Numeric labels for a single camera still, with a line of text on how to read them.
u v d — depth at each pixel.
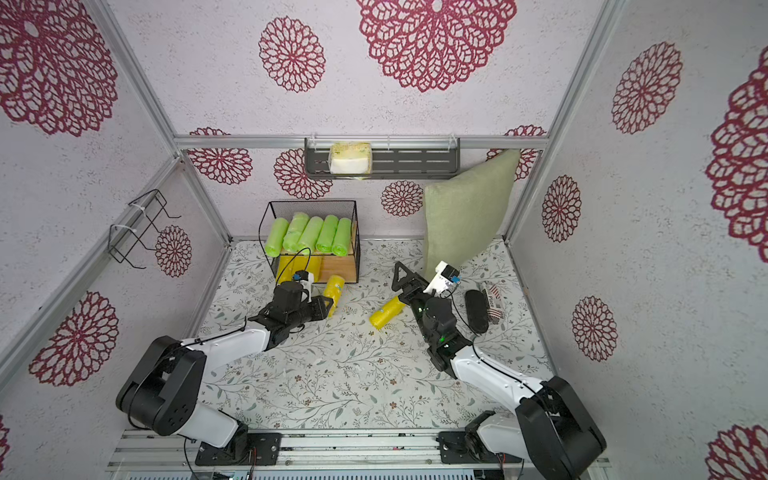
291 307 0.72
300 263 1.08
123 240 0.73
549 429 0.39
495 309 0.97
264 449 0.74
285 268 1.03
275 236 0.94
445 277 0.68
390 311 0.96
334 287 0.92
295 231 0.95
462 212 0.84
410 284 0.69
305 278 0.83
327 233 0.94
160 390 0.44
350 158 0.90
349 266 1.09
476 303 1.01
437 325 0.59
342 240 0.92
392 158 0.94
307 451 0.75
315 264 1.07
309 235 0.95
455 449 0.73
